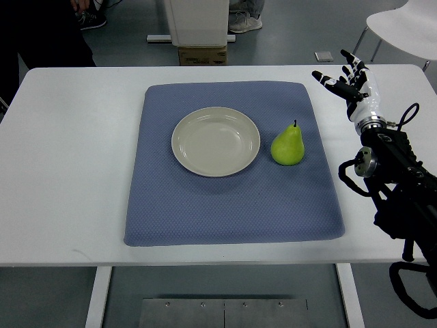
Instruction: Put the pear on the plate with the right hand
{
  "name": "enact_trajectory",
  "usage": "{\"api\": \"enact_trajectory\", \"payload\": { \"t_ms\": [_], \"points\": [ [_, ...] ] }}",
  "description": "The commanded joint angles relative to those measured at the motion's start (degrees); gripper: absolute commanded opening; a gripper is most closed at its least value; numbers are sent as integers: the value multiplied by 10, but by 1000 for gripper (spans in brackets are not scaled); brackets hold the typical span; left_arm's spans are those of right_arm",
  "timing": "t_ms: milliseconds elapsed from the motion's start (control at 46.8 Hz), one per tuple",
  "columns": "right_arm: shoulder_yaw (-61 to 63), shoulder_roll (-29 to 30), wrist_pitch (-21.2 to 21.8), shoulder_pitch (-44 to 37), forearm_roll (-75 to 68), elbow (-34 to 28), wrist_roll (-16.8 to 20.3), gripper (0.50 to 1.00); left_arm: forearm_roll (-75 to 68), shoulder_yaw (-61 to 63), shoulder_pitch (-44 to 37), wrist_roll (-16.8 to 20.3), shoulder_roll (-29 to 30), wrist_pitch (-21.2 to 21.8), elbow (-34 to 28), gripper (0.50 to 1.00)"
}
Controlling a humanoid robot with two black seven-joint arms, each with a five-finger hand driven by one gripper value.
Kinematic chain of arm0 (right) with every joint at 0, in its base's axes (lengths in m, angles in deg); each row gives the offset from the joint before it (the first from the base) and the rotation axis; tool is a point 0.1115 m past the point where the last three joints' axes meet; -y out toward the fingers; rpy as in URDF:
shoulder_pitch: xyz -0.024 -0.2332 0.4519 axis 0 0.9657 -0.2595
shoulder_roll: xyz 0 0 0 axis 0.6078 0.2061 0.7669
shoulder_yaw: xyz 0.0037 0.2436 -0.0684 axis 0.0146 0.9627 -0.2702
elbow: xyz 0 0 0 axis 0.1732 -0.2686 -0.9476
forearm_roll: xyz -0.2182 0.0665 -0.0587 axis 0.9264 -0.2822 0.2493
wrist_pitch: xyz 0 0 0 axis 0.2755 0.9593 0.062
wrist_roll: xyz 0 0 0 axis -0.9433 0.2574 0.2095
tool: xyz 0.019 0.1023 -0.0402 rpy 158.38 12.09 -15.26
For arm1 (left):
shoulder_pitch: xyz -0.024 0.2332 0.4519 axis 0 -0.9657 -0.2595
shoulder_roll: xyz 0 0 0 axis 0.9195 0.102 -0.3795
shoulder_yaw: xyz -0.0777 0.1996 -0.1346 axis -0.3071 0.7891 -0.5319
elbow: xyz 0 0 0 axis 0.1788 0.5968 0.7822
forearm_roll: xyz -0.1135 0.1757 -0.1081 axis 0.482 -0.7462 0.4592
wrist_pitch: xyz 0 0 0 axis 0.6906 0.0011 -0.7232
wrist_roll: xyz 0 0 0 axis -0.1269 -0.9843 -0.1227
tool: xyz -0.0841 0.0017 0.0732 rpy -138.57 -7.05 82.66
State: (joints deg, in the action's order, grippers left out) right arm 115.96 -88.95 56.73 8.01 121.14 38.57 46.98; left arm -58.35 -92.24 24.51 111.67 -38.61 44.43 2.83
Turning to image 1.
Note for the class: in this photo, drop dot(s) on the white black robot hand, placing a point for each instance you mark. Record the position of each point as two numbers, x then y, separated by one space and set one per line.
358 87

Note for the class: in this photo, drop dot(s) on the green pear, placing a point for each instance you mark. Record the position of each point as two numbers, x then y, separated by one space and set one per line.
288 147

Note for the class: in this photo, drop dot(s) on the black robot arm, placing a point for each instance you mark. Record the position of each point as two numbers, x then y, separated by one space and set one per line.
404 193

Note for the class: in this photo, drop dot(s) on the grey floor plate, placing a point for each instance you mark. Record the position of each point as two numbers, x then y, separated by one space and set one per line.
323 56

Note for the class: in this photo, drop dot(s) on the beige round plate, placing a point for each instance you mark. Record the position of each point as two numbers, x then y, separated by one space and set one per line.
215 142

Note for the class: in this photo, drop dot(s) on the white chair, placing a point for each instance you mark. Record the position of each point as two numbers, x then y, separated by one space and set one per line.
410 28

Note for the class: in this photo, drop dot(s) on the grey sneaker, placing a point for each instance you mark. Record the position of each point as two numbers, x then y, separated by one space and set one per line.
242 22

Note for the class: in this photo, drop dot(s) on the cardboard box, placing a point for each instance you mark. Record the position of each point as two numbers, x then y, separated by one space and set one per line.
192 56

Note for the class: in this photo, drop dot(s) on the blue textured mat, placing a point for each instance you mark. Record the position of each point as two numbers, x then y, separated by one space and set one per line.
264 203

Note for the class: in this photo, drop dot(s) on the white table leg right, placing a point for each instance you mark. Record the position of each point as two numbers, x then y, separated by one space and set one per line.
349 295

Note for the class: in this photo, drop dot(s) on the white table leg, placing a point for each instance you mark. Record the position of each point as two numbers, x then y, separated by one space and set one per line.
349 295
98 300

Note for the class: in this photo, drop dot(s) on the black sneaker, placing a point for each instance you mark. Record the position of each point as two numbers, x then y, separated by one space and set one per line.
89 20

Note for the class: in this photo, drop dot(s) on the person in black clothes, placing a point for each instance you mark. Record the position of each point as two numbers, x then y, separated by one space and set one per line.
44 34

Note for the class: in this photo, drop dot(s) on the white table leg left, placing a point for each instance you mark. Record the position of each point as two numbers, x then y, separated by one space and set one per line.
98 300

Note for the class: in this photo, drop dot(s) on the white pedestal column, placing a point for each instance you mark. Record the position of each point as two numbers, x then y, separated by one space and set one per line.
195 24

